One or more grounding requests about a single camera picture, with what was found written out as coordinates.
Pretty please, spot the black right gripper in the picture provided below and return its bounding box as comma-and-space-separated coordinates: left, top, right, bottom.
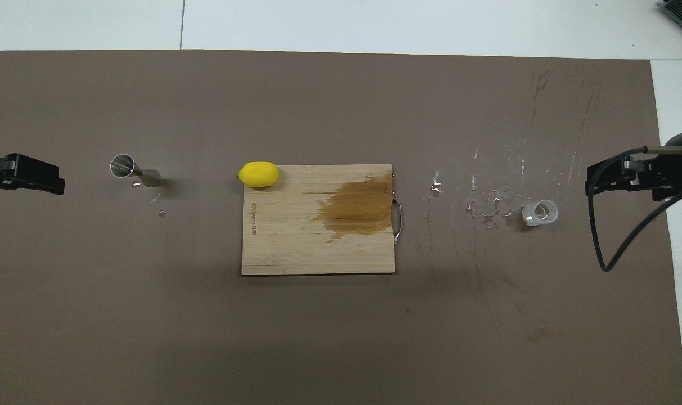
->
585, 152, 682, 203

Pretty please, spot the clear plastic cup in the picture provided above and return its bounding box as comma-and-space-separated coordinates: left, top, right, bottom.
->
522, 199, 559, 227

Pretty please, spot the steel jigger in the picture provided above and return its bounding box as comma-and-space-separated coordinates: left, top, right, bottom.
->
110, 154, 162, 187

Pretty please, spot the brown table mat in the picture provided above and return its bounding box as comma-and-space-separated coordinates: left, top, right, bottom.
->
0, 49, 682, 405

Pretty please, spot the yellow lemon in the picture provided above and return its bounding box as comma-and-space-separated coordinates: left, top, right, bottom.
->
238, 161, 280, 187

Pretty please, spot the wooden cutting board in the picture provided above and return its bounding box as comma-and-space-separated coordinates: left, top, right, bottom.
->
241, 164, 403, 276

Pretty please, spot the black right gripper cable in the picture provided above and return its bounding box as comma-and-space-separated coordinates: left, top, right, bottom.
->
587, 145, 682, 273

